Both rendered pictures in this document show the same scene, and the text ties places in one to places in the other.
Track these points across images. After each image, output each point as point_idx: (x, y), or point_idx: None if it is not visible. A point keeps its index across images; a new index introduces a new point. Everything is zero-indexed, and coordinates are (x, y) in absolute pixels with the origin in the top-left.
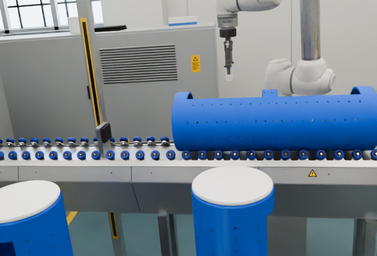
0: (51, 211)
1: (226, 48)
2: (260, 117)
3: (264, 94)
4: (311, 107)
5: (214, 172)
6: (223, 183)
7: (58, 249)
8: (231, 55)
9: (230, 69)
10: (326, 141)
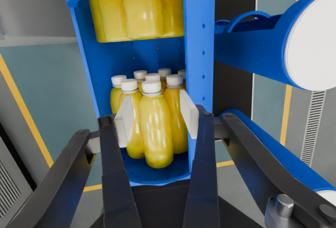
0: (325, 185)
1: None
2: (214, 3)
3: None
4: None
5: (302, 71)
6: (333, 54)
7: (299, 162)
8: (79, 150)
9: (202, 111)
10: None
